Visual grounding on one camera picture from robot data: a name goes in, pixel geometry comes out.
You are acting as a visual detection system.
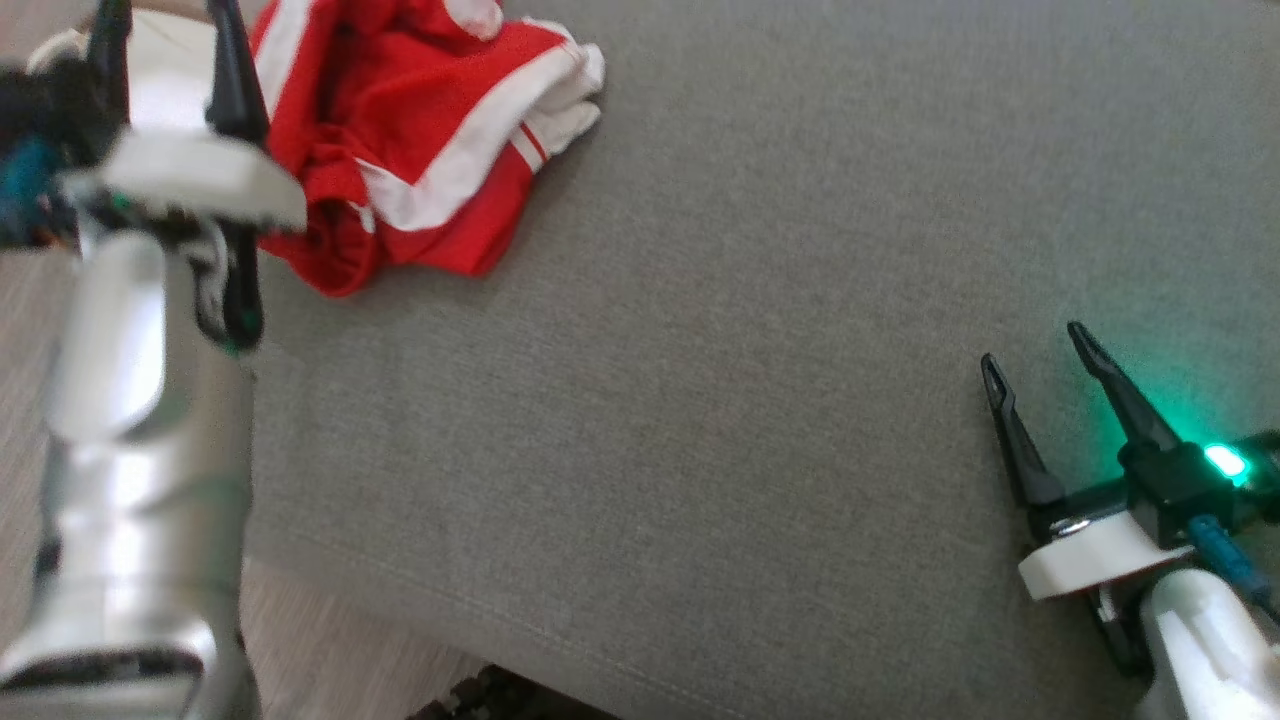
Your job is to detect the dark lumpy floor object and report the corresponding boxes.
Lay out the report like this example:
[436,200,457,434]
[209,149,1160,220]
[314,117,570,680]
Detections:
[405,663,621,720]

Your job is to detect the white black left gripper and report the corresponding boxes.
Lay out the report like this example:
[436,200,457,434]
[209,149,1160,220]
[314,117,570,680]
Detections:
[60,0,308,357]

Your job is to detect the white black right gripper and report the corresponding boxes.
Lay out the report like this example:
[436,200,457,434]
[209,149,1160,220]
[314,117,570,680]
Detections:
[980,321,1280,603]

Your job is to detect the blue black right gripper cable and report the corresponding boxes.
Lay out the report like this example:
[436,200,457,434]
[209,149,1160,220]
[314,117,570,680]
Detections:
[1188,514,1280,623]

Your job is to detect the red white striped sports garment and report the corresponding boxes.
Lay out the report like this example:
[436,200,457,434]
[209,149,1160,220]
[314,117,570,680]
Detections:
[245,0,608,299]

